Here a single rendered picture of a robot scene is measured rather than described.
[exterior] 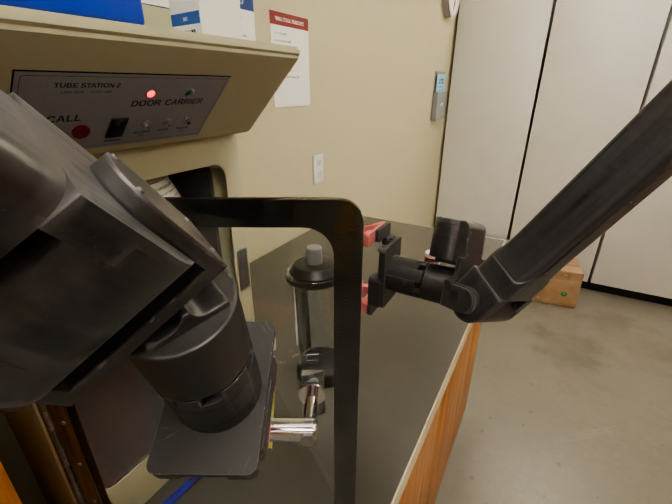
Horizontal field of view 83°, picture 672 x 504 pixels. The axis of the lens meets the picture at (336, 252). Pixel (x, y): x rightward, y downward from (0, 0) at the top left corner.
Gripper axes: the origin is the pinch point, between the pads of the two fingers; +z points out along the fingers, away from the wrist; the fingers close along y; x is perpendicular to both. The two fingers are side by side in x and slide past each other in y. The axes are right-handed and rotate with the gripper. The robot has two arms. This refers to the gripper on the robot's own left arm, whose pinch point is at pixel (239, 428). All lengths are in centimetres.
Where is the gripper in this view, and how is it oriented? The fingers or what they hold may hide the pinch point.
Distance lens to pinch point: 36.4
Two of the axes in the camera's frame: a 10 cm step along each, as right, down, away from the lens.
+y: 0.0, 7.6, -6.6
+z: -0.4, 6.5, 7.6
